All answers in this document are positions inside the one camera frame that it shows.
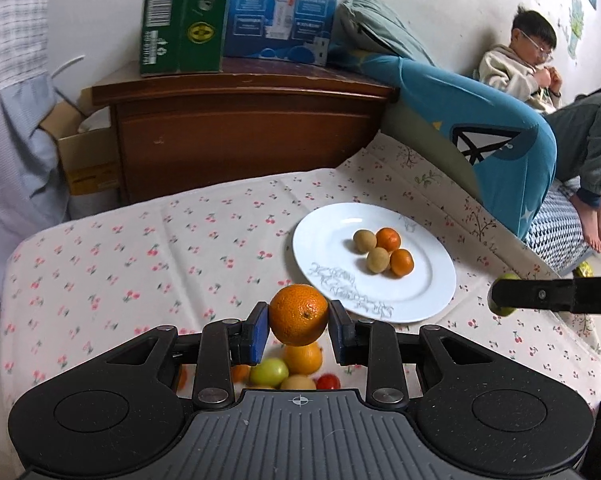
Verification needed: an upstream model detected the red cherry tomato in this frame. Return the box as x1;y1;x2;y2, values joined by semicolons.
315;373;341;390

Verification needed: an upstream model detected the large orange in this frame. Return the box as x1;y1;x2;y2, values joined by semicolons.
268;284;329;347

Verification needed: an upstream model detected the green fruit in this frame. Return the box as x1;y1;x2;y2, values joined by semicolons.
250;358;290;388
487;273;520;318

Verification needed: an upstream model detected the orange under gripper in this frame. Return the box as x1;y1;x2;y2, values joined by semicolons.
230;364;252;385

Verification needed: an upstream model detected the blue white patterned mattress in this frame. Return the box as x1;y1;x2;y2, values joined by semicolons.
523;178;593;275

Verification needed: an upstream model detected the orange right on cloth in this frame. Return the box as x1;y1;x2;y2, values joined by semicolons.
282;342;323;375

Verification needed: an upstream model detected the brown fruit left on cloth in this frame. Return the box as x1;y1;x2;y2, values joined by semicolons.
279;374;317;391

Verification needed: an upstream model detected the small orange on plate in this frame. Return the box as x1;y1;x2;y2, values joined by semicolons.
389;248;415;278
375;228;401;252

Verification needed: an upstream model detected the white ceramic plate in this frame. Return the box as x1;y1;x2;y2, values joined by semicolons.
292;203;457;324

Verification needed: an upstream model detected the teal blanket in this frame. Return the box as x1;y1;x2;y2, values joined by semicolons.
328;47;557;238

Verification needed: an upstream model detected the cherry print tablecloth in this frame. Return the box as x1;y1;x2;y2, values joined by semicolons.
0;134;601;405

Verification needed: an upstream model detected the boy with glasses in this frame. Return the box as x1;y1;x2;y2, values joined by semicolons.
477;6;601;252

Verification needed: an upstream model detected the brown open cardboard box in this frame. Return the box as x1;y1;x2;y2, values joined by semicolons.
40;87;122;196

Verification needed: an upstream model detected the dark wooden cabinet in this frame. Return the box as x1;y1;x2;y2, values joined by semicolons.
91;58;399;203

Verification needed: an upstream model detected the checkered grey cloth cover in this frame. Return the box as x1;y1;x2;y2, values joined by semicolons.
0;0;68;304

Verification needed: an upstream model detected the grey green pillow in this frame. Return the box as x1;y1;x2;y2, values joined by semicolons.
334;0;436;66

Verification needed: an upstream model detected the blue cardboard box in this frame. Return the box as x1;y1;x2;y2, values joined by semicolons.
224;0;337;66

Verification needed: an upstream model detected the green cardboard box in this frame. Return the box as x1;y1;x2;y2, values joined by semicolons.
139;0;229;77

